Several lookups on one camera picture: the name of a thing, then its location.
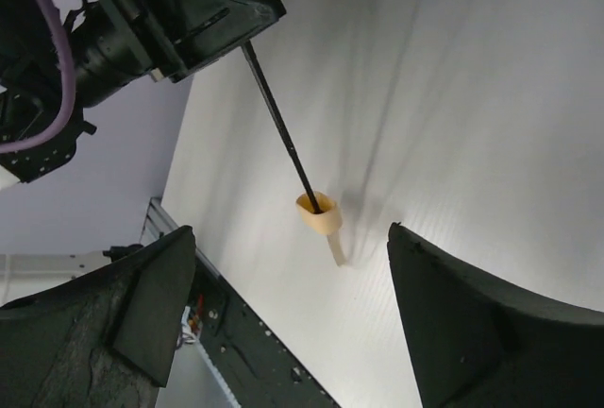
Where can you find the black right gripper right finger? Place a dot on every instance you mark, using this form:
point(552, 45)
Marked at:
point(476, 340)

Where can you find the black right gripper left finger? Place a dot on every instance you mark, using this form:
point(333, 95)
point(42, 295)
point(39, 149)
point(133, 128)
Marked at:
point(94, 332)

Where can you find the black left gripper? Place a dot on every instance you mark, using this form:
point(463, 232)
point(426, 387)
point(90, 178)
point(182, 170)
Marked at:
point(175, 37)

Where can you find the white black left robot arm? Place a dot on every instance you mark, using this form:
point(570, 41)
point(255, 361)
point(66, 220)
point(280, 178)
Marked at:
point(60, 57)

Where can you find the aluminium frame rail front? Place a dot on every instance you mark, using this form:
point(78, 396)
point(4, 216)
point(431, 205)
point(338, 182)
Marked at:
point(156, 224)

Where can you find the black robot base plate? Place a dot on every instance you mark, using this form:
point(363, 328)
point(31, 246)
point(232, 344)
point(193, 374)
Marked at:
point(255, 364)

